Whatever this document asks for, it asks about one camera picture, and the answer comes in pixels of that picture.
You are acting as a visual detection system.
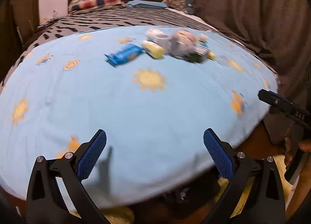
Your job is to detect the dark green card box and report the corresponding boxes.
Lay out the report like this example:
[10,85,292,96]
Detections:
[185,46,210,63]

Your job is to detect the grey plush doll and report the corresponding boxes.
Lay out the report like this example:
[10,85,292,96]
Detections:
[169,30,197,57]

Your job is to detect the yellow white lotion bottle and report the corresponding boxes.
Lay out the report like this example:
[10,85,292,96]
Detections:
[142,40,164,59]

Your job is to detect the blue snack wrapper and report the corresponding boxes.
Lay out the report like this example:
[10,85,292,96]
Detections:
[105,43,144,67]

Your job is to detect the white paper cup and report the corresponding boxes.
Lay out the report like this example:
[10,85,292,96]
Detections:
[153,33,171,53]

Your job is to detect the person's right hand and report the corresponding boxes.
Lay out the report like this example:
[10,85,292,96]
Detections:
[284,125,310,169]

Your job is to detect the yellow fluffy rug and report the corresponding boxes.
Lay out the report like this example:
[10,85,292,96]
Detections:
[70,154,296,224]

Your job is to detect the brown curtain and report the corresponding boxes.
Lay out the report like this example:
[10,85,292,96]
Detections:
[169,0,311,142]

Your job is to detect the small white jar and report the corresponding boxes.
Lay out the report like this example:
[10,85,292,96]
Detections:
[198,33,208,43]

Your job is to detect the light blue cartoon sheet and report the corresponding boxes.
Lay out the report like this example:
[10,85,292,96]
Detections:
[1,26,278,208]

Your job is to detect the light blue pillow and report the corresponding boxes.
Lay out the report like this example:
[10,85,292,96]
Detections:
[126,0,167,9]

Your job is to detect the grey black patterned blanket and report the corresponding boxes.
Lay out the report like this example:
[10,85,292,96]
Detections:
[1,8,278,96]

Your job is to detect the wooden nightstand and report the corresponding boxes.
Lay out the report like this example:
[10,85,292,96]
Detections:
[23,17,64,45]

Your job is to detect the plaid red blue pillow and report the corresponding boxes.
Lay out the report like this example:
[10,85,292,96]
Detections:
[68,0,127,14]

